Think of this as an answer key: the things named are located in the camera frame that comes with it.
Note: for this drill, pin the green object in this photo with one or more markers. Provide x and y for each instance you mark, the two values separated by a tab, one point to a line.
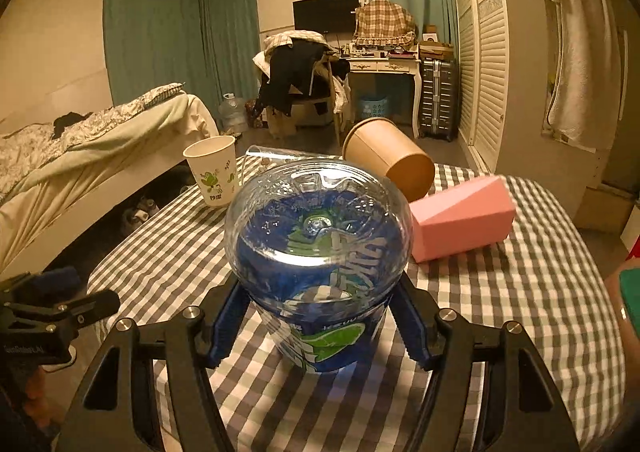
631	299

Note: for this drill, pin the silver suitcase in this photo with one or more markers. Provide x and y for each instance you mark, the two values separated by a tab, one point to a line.
437	97

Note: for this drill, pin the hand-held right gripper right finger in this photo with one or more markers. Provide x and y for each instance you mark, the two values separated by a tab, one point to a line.
412	327

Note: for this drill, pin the white hanging towel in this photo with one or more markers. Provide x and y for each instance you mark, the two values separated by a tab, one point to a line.
580	57

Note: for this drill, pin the brown paper cup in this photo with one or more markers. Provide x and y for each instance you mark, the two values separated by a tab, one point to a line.
385	152

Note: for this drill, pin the white louvered wardrobe door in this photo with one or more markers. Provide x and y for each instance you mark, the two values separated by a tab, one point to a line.
482	47

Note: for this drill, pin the white paper cup green print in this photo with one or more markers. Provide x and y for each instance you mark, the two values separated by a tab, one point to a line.
212	167

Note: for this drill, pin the blue-label plastic water bottle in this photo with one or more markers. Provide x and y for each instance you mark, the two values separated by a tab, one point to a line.
317	242

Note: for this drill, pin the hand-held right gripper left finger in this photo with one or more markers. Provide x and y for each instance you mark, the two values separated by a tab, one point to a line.
226	327

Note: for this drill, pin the blue plastic basket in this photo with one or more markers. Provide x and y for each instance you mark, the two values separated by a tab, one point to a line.
374	108

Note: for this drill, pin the brown box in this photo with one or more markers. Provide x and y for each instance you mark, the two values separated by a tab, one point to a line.
436	51

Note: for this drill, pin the white ornate desk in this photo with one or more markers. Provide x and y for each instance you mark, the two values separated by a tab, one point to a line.
385	66

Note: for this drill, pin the black monitor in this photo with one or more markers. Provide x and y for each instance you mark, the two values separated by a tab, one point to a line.
325	12

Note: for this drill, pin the clear water jug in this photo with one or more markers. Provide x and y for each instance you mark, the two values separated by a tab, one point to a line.
232	114

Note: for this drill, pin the chair piled with clothes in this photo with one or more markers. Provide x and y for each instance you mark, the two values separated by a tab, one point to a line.
290	72

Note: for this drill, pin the grey checked tablecloth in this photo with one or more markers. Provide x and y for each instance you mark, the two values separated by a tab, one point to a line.
525	312

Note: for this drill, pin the pink box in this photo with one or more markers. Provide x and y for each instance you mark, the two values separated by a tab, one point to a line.
460	217

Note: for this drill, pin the clear glass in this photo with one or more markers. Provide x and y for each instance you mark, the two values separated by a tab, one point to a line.
280	154

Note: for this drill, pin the bed with beige blanket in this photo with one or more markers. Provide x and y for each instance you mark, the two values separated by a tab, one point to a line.
90	147

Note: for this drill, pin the plaid cloth cover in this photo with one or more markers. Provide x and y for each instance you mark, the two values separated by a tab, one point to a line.
382	19

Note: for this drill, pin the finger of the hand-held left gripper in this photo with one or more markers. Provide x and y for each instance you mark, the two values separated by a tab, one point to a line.
85	308
60	278

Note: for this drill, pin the pair of shoes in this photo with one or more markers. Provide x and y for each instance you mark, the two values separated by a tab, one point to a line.
137	212

